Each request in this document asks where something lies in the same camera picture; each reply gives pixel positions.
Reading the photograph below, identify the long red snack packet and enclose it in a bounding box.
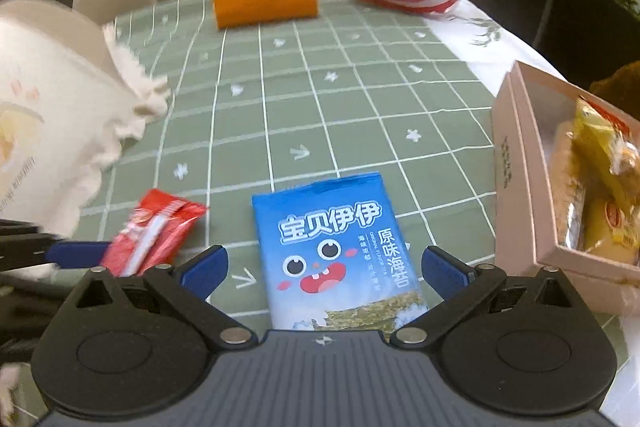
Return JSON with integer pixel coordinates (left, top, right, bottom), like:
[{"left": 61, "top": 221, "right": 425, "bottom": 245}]
[{"left": 101, "top": 188, "right": 207, "bottom": 277}]

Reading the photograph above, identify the blue seaweed snack bag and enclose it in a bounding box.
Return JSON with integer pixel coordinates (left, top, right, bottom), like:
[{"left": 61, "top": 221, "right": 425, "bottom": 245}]
[{"left": 252, "top": 172, "right": 427, "bottom": 335}]

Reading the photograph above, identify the clear-wrapped rice cracker pack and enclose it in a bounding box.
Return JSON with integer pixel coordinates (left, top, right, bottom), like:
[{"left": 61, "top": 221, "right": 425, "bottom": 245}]
[{"left": 548, "top": 120, "right": 586, "bottom": 249}]

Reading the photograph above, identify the pink cardboard box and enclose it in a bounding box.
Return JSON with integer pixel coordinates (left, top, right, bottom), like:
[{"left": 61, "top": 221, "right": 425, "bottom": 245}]
[{"left": 491, "top": 62, "right": 639, "bottom": 315}]

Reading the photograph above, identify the cream cartoon tote bag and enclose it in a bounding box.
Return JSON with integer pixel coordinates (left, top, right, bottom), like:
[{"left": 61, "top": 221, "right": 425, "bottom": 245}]
[{"left": 1, "top": 0, "right": 170, "bottom": 239}]

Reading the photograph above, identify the yellow snack packet in box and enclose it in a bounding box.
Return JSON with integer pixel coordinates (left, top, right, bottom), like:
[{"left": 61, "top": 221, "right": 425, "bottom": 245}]
[{"left": 573, "top": 98, "right": 639, "bottom": 265}]

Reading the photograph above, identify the green checkered tablecloth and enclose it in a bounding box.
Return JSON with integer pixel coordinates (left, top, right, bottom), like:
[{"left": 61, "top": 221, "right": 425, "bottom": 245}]
[{"left": 0, "top": 0, "right": 626, "bottom": 417}]

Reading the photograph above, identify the brown fuzzy coat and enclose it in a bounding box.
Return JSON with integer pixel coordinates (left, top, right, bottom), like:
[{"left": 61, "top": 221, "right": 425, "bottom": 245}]
[{"left": 589, "top": 61, "right": 640, "bottom": 119}]

